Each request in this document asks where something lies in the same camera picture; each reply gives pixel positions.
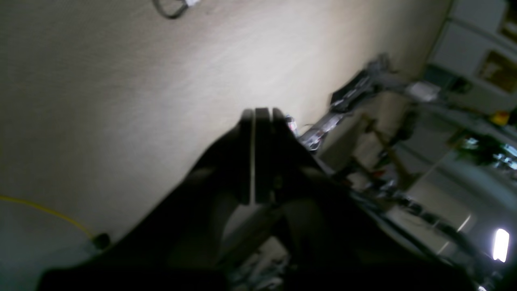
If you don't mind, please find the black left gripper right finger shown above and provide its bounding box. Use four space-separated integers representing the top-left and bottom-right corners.
254 108 473 291

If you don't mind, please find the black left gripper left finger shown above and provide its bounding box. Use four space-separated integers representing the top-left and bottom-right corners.
38 109 254 291

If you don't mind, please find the yellow cable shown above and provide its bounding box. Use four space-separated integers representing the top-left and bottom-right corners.
0 196 97 241

